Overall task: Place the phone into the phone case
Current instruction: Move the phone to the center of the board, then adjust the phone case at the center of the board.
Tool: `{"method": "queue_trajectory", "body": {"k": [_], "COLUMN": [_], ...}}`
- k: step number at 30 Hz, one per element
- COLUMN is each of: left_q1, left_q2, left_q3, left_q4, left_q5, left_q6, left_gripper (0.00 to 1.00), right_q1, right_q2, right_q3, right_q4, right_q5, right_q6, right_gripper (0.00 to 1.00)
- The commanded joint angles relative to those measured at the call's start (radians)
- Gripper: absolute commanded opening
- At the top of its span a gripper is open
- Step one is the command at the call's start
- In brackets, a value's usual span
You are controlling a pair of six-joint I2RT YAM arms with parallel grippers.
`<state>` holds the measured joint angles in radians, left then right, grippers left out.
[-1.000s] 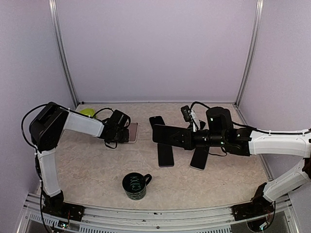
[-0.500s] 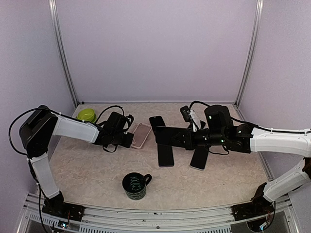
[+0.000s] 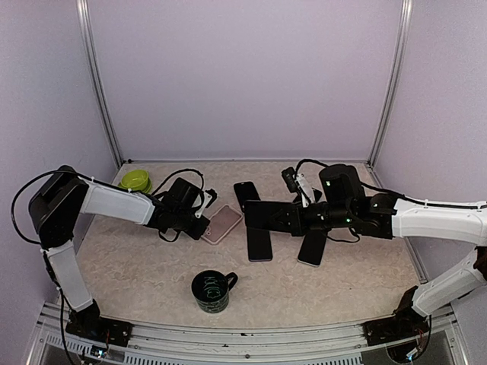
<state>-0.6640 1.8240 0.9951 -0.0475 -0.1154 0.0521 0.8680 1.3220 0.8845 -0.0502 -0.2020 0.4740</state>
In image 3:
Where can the purple edged black phone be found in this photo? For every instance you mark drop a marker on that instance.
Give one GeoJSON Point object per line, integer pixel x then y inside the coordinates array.
{"type": "Point", "coordinates": [259, 246]}

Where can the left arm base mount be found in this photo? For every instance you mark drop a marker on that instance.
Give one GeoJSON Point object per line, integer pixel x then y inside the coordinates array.
{"type": "Point", "coordinates": [94, 327]}

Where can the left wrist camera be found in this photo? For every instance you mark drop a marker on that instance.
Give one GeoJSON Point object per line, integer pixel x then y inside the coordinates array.
{"type": "Point", "coordinates": [204, 201]}

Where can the silver edged black phone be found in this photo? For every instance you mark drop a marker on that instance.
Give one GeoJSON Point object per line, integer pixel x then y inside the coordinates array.
{"type": "Point", "coordinates": [312, 248]}

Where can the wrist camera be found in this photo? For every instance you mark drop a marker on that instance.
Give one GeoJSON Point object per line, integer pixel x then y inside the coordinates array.
{"type": "Point", "coordinates": [297, 183]}
{"type": "Point", "coordinates": [204, 201]}

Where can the left aluminium frame post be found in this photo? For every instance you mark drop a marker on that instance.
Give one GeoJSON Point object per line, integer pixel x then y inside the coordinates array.
{"type": "Point", "coordinates": [87, 36]}

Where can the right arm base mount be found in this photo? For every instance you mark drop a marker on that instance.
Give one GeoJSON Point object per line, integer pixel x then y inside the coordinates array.
{"type": "Point", "coordinates": [401, 325]}

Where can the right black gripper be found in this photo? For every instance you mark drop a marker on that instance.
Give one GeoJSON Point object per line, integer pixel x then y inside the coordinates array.
{"type": "Point", "coordinates": [303, 227]}

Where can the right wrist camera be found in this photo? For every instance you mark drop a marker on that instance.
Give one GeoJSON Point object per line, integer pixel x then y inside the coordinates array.
{"type": "Point", "coordinates": [297, 183]}

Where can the right aluminium frame post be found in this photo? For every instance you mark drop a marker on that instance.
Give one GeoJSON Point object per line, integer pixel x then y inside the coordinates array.
{"type": "Point", "coordinates": [393, 82]}

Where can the black phone case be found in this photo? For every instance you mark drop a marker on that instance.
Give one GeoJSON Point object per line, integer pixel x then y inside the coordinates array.
{"type": "Point", "coordinates": [316, 196]}
{"type": "Point", "coordinates": [245, 191]}

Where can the front aluminium rail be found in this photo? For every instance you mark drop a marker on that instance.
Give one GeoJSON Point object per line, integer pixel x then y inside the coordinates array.
{"type": "Point", "coordinates": [342, 343]}

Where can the green plastic plate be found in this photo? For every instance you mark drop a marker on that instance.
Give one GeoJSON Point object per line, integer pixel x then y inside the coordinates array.
{"type": "Point", "coordinates": [146, 189]}

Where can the black phone case right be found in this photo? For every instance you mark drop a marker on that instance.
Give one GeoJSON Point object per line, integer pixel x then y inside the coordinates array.
{"type": "Point", "coordinates": [316, 196]}

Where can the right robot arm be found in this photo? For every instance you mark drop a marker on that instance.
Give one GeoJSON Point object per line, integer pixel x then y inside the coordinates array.
{"type": "Point", "coordinates": [385, 215]}

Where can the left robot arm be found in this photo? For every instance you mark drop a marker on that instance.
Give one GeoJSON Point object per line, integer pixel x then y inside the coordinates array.
{"type": "Point", "coordinates": [55, 208]}

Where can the large black phone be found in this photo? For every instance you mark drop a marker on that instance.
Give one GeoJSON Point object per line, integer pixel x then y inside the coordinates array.
{"type": "Point", "coordinates": [265, 215]}

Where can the black mug green print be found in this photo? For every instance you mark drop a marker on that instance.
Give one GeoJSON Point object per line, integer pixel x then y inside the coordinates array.
{"type": "Point", "coordinates": [211, 289]}

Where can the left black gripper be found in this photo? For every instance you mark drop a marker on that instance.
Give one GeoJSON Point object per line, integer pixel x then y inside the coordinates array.
{"type": "Point", "coordinates": [197, 232]}

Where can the green plastic bowl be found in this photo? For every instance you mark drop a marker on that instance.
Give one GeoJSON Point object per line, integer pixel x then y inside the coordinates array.
{"type": "Point", "coordinates": [135, 180]}

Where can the aluminium frame post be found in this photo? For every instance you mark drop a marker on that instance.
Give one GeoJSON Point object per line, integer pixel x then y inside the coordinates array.
{"type": "Point", "coordinates": [393, 82]}
{"type": "Point", "coordinates": [87, 36]}

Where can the black phone case middle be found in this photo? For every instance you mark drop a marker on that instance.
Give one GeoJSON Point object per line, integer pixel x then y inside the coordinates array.
{"type": "Point", "coordinates": [245, 191]}

